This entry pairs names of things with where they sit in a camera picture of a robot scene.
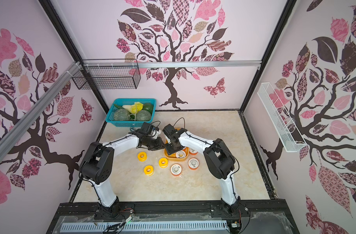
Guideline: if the orange white sealing tape roll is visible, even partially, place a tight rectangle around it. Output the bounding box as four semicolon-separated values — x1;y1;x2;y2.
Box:
189;148;198;156
188;158;199;170
175;150;186;159
170;163;182;176

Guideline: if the yellow plastic storage box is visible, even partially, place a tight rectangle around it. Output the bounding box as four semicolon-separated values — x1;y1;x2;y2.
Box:
163;124;187;160

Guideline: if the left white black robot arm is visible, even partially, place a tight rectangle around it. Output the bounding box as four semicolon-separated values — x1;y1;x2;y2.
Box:
79;122;165;217

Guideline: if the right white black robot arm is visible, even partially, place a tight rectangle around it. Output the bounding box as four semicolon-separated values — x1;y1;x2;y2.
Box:
163;124;242;215

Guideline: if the yellow tape roll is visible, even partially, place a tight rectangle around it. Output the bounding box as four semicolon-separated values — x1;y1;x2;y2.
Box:
143;165;154;176
158;158;168;168
138;152;148;162

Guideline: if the green pumpkin right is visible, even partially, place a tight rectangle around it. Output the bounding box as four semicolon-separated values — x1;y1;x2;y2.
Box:
136;110;152;122

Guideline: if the green pumpkin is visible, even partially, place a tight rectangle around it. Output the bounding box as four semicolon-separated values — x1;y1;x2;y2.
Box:
113;109;131;121
136;110;152;122

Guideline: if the green round fruit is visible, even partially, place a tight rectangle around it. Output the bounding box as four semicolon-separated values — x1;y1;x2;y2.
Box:
142;103;154;114

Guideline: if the yellow white vegetable toy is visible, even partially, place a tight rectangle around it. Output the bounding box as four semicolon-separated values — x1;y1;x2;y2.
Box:
122;102;143;114

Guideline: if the green pumpkin left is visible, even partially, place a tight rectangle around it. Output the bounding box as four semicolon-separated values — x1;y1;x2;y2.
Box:
113;109;131;121

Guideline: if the teal plastic basket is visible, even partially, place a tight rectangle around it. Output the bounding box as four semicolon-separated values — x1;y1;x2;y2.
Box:
106;98;157;127

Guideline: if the black wire wall basket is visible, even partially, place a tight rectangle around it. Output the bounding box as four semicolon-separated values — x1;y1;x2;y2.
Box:
72;58;141;90

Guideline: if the aluminium rail on back wall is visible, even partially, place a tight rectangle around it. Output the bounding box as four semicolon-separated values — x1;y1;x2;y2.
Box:
83;59;262;68

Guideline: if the aluminium rail on wall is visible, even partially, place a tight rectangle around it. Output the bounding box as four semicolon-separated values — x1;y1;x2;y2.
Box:
83;59;262;68
0;61;81;163

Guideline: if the white slotted cable duct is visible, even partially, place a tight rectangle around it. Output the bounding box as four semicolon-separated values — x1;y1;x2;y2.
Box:
58;220;229;234

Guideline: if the white wire wall shelf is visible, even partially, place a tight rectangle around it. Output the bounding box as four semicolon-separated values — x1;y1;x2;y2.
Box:
257;82;308;153

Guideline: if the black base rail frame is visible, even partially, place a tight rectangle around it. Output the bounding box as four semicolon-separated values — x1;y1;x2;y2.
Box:
47;199;300;234

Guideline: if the aluminium rail on left wall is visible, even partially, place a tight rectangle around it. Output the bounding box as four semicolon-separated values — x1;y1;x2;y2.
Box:
0;61;81;163

